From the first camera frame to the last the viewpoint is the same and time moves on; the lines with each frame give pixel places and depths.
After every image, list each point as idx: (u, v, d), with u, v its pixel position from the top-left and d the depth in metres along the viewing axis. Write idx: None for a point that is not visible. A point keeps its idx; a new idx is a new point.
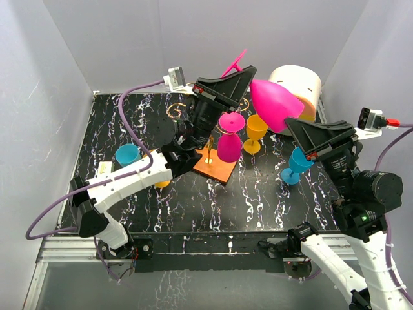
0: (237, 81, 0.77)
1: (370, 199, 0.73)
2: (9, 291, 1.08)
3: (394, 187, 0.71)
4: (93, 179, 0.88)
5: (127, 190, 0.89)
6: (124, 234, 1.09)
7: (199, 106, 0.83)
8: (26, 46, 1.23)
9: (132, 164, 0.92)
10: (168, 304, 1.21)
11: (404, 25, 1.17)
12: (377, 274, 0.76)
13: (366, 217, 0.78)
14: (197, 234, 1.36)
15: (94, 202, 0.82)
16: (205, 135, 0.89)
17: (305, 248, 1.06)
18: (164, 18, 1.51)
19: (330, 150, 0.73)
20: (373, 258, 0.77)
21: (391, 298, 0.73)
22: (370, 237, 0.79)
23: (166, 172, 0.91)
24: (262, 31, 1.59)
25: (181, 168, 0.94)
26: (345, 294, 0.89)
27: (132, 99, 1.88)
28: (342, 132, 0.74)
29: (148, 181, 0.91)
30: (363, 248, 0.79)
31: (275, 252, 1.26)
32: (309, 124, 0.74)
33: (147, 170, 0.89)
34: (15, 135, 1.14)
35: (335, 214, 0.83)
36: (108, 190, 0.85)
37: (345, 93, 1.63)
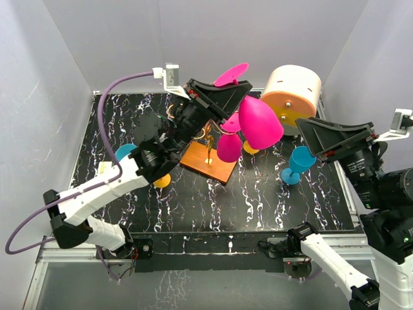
0: (231, 93, 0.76)
1: (402, 201, 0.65)
2: (8, 291, 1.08)
3: None
4: (64, 192, 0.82)
5: (100, 201, 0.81)
6: (123, 236, 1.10)
7: (186, 110, 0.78)
8: (26, 45, 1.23)
9: (103, 172, 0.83)
10: (168, 304, 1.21)
11: (405, 25, 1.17)
12: (403, 292, 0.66)
13: (408, 239, 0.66)
14: (197, 234, 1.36)
15: (64, 217, 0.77)
16: (187, 140, 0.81)
17: (304, 246, 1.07)
18: (164, 18, 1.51)
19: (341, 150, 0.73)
20: (404, 278, 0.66)
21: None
22: (407, 258, 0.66)
23: (140, 179, 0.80)
24: (262, 31, 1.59)
25: (154, 174, 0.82)
26: (345, 290, 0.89)
27: (132, 99, 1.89)
28: (357, 132, 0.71)
29: (122, 188, 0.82)
30: (393, 265, 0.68)
31: (275, 252, 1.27)
32: (321, 125, 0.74)
33: (117, 180, 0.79)
34: (15, 135, 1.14)
35: (366, 227, 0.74)
36: (77, 204, 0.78)
37: (345, 93, 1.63)
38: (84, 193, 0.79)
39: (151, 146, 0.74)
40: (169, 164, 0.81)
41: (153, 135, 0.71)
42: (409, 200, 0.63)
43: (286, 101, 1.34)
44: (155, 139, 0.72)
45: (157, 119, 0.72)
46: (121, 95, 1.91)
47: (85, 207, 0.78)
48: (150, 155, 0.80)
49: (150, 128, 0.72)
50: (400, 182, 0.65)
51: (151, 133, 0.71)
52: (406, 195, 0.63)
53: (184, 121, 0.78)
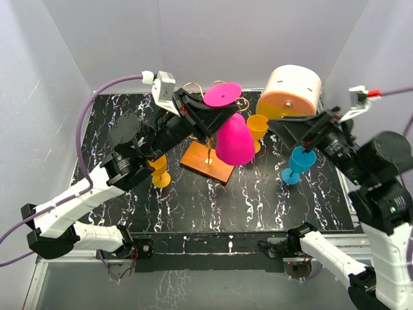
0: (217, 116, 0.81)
1: (379, 166, 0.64)
2: (8, 291, 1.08)
3: (399, 146, 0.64)
4: (41, 205, 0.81)
5: (75, 214, 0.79)
6: (120, 238, 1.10)
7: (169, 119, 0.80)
8: (26, 46, 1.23)
9: (76, 185, 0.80)
10: (168, 304, 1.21)
11: (404, 25, 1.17)
12: (395, 268, 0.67)
13: (394, 208, 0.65)
14: (197, 234, 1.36)
15: (40, 233, 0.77)
16: (165, 149, 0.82)
17: (303, 243, 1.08)
18: (164, 18, 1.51)
19: (314, 138, 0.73)
20: (395, 252, 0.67)
21: (404, 291, 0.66)
22: (395, 228, 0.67)
23: (111, 188, 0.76)
24: (262, 31, 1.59)
25: (127, 182, 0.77)
26: (342, 278, 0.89)
27: (132, 99, 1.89)
28: (320, 117, 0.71)
29: (96, 199, 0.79)
30: (385, 239, 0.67)
31: (275, 252, 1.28)
32: (288, 121, 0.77)
33: (87, 192, 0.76)
34: (15, 135, 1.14)
35: (353, 201, 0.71)
36: (51, 218, 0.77)
37: (345, 93, 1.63)
38: (57, 206, 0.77)
39: (128, 150, 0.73)
40: (144, 170, 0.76)
41: (131, 138, 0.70)
42: (382, 161, 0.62)
43: (286, 101, 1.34)
44: (132, 142, 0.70)
45: (136, 123, 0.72)
46: (121, 95, 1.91)
47: (59, 221, 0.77)
48: (122, 163, 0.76)
49: (129, 131, 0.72)
50: (372, 145, 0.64)
51: (129, 136, 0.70)
52: (379, 155, 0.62)
53: (167, 132, 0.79)
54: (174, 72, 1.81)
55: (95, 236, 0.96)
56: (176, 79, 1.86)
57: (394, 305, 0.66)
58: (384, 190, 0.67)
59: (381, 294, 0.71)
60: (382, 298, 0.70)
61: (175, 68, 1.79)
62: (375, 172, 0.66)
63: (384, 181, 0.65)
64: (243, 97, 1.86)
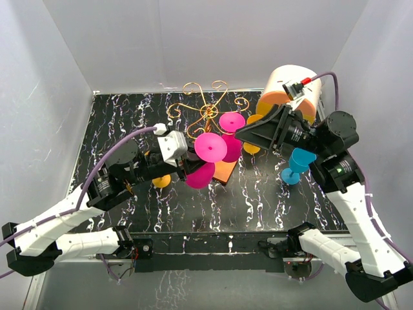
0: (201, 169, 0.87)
1: (331, 140, 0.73)
2: (8, 292, 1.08)
3: (346, 123, 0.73)
4: (22, 224, 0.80)
5: (55, 233, 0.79)
6: (115, 240, 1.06)
7: (162, 159, 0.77)
8: (27, 46, 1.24)
9: (57, 204, 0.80)
10: (168, 304, 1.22)
11: (405, 24, 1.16)
12: (360, 225, 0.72)
13: (341, 168, 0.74)
14: (197, 234, 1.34)
15: (19, 252, 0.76)
16: (146, 178, 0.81)
17: (302, 240, 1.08)
18: (164, 18, 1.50)
19: (282, 134, 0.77)
20: (354, 210, 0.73)
21: (377, 250, 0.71)
22: (348, 187, 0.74)
23: (91, 209, 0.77)
24: (261, 31, 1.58)
25: (107, 203, 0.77)
26: (341, 269, 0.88)
27: (132, 99, 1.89)
28: (281, 113, 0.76)
29: (77, 219, 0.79)
30: (341, 199, 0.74)
31: (275, 252, 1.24)
32: (252, 127, 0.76)
33: (68, 214, 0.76)
34: (15, 135, 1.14)
35: (312, 172, 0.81)
36: (32, 237, 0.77)
37: (345, 93, 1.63)
38: (37, 226, 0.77)
39: (121, 172, 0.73)
40: (126, 193, 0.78)
41: (127, 161, 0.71)
42: (333, 136, 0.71)
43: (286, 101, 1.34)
44: (128, 165, 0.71)
45: (135, 147, 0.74)
46: (121, 95, 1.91)
47: (39, 239, 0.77)
48: (102, 184, 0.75)
49: (127, 153, 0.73)
50: (325, 123, 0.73)
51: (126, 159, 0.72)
52: (330, 132, 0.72)
53: (150, 166, 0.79)
54: (174, 72, 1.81)
55: (81, 245, 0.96)
56: (176, 79, 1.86)
57: (375, 268, 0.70)
58: (336, 159, 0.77)
59: (366, 264, 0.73)
60: (367, 268, 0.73)
61: (175, 68, 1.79)
62: (328, 146, 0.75)
63: (336, 152, 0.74)
64: (243, 97, 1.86)
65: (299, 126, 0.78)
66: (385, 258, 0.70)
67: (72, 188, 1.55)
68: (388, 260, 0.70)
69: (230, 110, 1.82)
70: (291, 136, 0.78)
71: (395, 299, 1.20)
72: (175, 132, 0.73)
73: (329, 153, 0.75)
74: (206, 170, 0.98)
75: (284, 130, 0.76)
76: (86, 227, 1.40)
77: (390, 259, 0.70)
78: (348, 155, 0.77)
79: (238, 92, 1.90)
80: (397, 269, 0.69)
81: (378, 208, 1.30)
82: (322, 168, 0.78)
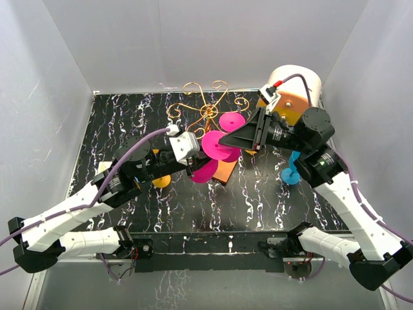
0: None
1: (310, 135, 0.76)
2: (8, 292, 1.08)
3: (321, 117, 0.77)
4: (30, 219, 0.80)
5: (63, 228, 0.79)
6: (116, 239, 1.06)
7: (172, 157, 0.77)
8: (26, 45, 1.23)
9: (67, 199, 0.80)
10: (168, 304, 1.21)
11: (405, 24, 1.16)
12: (350, 212, 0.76)
13: (323, 161, 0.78)
14: (197, 234, 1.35)
15: (27, 246, 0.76)
16: (156, 176, 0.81)
17: (302, 240, 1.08)
18: (164, 18, 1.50)
19: (262, 133, 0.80)
20: (343, 198, 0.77)
21: (373, 234, 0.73)
22: (333, 178, 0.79)
23: (101, 206, 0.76)
24: (261, 31, 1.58)
25: (117, 199, 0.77)
26: (343, 261, 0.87)
27: (132, 99, 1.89)
28: (258, 115, 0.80)
29: (85, 216, 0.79)
30: (329, 190, 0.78)
31: (275, 252, 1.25)
32: (235, 130, 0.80)
33: (78, 209, 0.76)
34: (15, 135, 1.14)
35: (297, 168, 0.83)
36: (40, 232, 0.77)
37: (344, 93, 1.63)
38: (46, 221, 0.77)
39: (132, 169, 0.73)
40: (135, 190, 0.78)
41: (141, 157, 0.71)
42: (311, 132, 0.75)
43: (286, 102, 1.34)
44: (141, 162, 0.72)
45: (148, 144, 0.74)
46: (121, 95, 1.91)
47: (47, 234, 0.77)
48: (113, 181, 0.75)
49: (140, 151, 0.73)
50: (302, 120, 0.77)
51: (139, 155, 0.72)
52: (307, 127, 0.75)
53: (161, 163, 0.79)
54: (174, 72, 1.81)
55: (84, 243, 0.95)
56: (176, 79, 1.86)
57: (375, 253, 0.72)
58: (318, 153, 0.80)
59: (366, 251, 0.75)
60: (367, 254, 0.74)
61: (176, 68, 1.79)
62: (308, 141, 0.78)
63: (317, 146, 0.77)
64: (243, 97, 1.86)
65: (277, 126, 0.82)
66: (381, 241, 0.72)
67: (72, 188, 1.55)
68: (385, 243, 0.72)
69: (230, 110, 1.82)
70: (271, 137, 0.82)
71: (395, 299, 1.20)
72: (187, 133, 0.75)
73: (310, 148, 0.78)
74: (211, 165, 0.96)
75: (264, 131, 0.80)
76: (86, 227, 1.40)
77: (387, 241, 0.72)
78: (329, 148, 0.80)
79: (238, 92, 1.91)
80: (395, 250, 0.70)
81: (377, 208, 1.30)
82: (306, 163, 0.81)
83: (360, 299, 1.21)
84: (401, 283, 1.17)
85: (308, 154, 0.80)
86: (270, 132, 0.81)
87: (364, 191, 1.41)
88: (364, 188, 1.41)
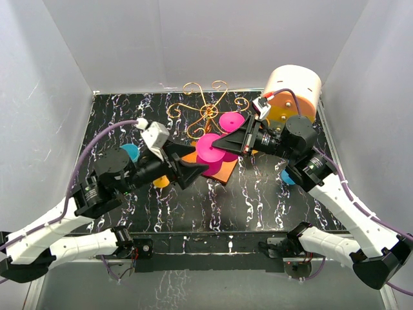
0: (195, 170, 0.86)
1: (295, 141, 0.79)
2: (8, 291, 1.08)
3: (304, 123, 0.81)
4: (13, 233, 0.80)
5: (46, 241, 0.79)
6: (113, 242, 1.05)
7: (153, 165, 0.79)
8: (26, 44, 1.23)
9: (47, 212, 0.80)
10: (168, 304, 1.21)
11: (404, 24, 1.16)
12: (344, 210, 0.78)
13: (313, 165, 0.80)
14: (197, 234, 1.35)
15: (11, 261, 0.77)
16: (138, 185, 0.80)
17: (303, 241, 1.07)
18: (164, 18, 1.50)
19: (251, 137, 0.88)
20: (335, 198, 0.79)
21: (369, 231, 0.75)
22: (324, 181, 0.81)
23: (79, 218, 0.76)
24: (261, 31, 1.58)
25: (95, 212, 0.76)
26: (346, 261, 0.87)
27: (132, 99, 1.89)
28: (248, 121, 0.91)
29: (65, 228, 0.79)
30: (321, 192, 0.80)
31: (275, 253, 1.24)
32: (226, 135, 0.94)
33: (55, 223, 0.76)
34: (15, 135, 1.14)
35: (289, 174, 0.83)
36: (22, 247, 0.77)
37: (344, 93, 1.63)
38: (28, 235, 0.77)
39: (111, 181, 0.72)
40: (115, 202, 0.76)
41: (119, 169, 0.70)
42: (295, 137, 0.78)
43: (285, 101, 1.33)
44: (120, 173, 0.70)
45: (127, 155, 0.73)
46: (121, 95, 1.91)
47: (30, 248, 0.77)
48: (90, 193, 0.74)
49: (118, 162, 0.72)
50: (286, 128, 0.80)
51: (118, 167, 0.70)
52: (292, 134, 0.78)
53: (141, 172, 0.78)
54: (174, 72, 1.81)
55: (77, 250, 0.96)
56: (176, 79, 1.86)
57: (373, 250, 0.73)
58: (307, 157, 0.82)
59: (366, 249, 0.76)
60: (367, 252, 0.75)
61: (176, 68, 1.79)
62: (295, 147, 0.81)
63: (304, 152, 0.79)
64: (244, 97, 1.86)
65: (266, 132, 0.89)
66: (378, 236, 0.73)
67: None
68: (381, 238, 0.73)
69: (230, 110, 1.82)
70: (260, 142, 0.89)
71: (395, 299, 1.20)
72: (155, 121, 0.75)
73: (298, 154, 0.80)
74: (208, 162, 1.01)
75: (253, 136, 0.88)
76: (86, 227, 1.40)
77: (384, 237, 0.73)
78: (317, 152, 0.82)
79: (238, 92, 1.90)
80: (393, 245, 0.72)
81: (377, 208, 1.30)
82: (297, 168, 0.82)
83: (360, 299, 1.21)
84: (401, 283, 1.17)
85: (297, 160, 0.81)
86: (258, 137, 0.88)
87: (364, 190, 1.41)
88: (364, 188, 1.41)
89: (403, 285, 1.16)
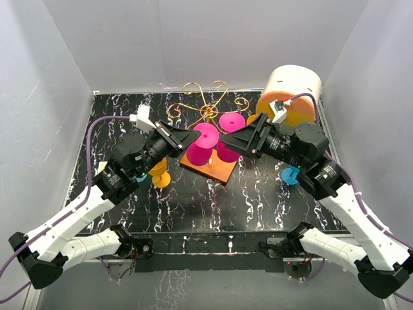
0: (185, 134, 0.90)
1: (306, 147, 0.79)
2: (8, 291, 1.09)
3: (313, 130, 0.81)
4: (33, 231, 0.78)
5: (71, 233, 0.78)
6: (115, 238, 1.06)
7: (161, 146, 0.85)
8: (26, 45, 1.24)
9: (69, 204, 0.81)
10: (168, 304, 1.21)
11: (404, 24, 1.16)
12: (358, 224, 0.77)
13: (326, 174, 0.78)
14: (197, 234, 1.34)
15: (37, 256, 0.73)
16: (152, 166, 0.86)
17: (304, 243, 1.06)
18: (164, 18, 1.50)
19: (259, 139, 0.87)
20: (348, 211, 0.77)
21: (381, 245, 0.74)
22: (338, 192, 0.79)
23: (106, 202, 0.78)
24: (262, 31, 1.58)
25: (119, 194, 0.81)
26: (351, 268, 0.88)
27: (132, 99, 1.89)
28: (259, 119, 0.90)
29: (91, 216, 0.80)
30: (335, 204, 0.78)
31: (275, 253, 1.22)
32: (233, 131, 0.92)
33: (83, 206, 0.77)
34: (15, 135, 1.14)
35: (300, 183, 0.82)
36: (48, 239, 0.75)
37: (344, 93, 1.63)
38: (53, 227, 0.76)
39: (132, 162, 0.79)
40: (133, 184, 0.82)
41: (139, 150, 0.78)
42: (306, 144, 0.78)
43: None
44: (140, 152, 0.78)
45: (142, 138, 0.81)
46: (121, 95, 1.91)
47: (57, 240, 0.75)
48: (113, 178, 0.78)
49: (137, 144, 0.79)
50: (295, 134, 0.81)
51: (137, 148, 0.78)
52: (301, 140, 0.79)
53: (151, 152, 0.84)
54: (174, 72, 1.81)
55: (85, 248, 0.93)
56: (176, 79, 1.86)
57: (384, 263, 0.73)
58: (320, 165, 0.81)
59: (373, 260, 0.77)
60: (375, 263, 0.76)
61: (176, 68, 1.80)
62: (306, 154, 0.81)
63: (315, 159, 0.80)
64: (244, 97, 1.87)
65: (277, 137, 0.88)
66: (390, 251, 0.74)
67: (72, 188, 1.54)
68: (393, 252, 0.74)
69: (230, 110, 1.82)
70: (269, 146, 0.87)
71: (395, 299, 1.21)
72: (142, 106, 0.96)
73: (309, 162, 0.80)
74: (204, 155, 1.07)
75: (262, 139, 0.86)
76: (86, 227, 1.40)
77: (395, 251, 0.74)
78: (330, 159, 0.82)
79: (238, 92, 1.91)
80: (404, 259, 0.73)
81: (377, 209, 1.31)
82: (308, 176, 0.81)
83: (360, 300, 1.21)
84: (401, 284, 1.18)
85: (309, 168, 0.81)
86: (268, 141, 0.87)
87: (364, 191, 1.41)
88: (364, 188, 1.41)
89: (404, 286, 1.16)
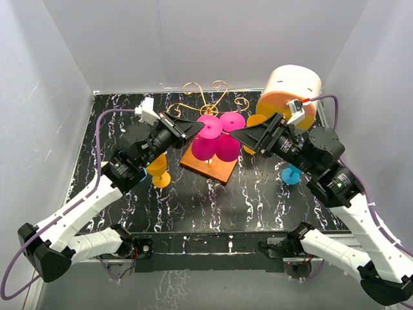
0: (190, 125, 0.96)
1: (321, 154, 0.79)
2: (8, 291, 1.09)
3: (328, 136, 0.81)
4: (42, 222, 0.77)
5: (81, 222, 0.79)
6: (117, 236, 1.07)
7: (166, 136, 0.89)
8: (26, 45, 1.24)
9: (78, 195, 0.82)
10: (168, 304, 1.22)
11: (404, 24, 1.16)
12: (370, 235, 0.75)
13: (341, 183, 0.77)
14: (197, 234, 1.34)
15: (49, 245, 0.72)
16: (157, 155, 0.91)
17: (305, 244, 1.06)
18: (164, 18, 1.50)
19: (271, 140, 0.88)
20: (361, 221, 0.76)
21: (392, 257, 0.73)
22: (352, 201, 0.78)
23: (115, 191, 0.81)
24: (261, 31, 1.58)
25: (128, 183, 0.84)
26: (353, 273, 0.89)
27: (132, 99, 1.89)
28: (273, 119, 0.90)
29: (100, 205, 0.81)
30: (347, 214, 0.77)
31: (274, 252, 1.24)
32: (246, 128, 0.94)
33: (94, 195, 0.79)
34: (15, 135, 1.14)
35: (312, 190, 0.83)
36: (59, 228, 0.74)
37: (344, 93, 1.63)
38: (64, 216, 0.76)
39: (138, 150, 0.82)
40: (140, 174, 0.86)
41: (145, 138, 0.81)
42: (321, 151, 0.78)
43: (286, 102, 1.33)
44: (146, 141, 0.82)
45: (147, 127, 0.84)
46: (121, 95, 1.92)
47: (68, 229, 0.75)
48: (120, 168, 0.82)
49: (142, 132, 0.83)
50: (309, 140, 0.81)
51: (143, 137, 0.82)
52: (316, 147, 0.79)
53: (156, 142, 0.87)
54: (174, 72, 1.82)
55: (90, 245, 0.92)
56: (176, 79, 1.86)
57: (392, 276, 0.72)
58: (333, 172, 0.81)
59: (381, 270, 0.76)
60: (382, 274, 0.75)
61: (176, 68, 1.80)
62: (319, 161, 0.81)
63: (329, 166, 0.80)
64: (244, 97, 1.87)
65: (290, 139, 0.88)
66: (399, 264, 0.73)
67: (72, 188, 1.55)
68: (402, 265, 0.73)
69: (230, 110, 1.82)
70: (280, 148, 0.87)
71: None
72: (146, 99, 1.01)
73: (322, 169, 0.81)
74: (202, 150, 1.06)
75: (274, 139, 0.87)
76: (86, 227, 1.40)
77: (404, 264, 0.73)
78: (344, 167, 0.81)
79: (238, 92, 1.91)
80: None
81: (377, 210, 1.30)
82: (320, 185, 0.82)
83: (360, 301, 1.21)
84: None
85: (321, 175, 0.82)
86: (279, 142, 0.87)
87: None
88: None
89: None
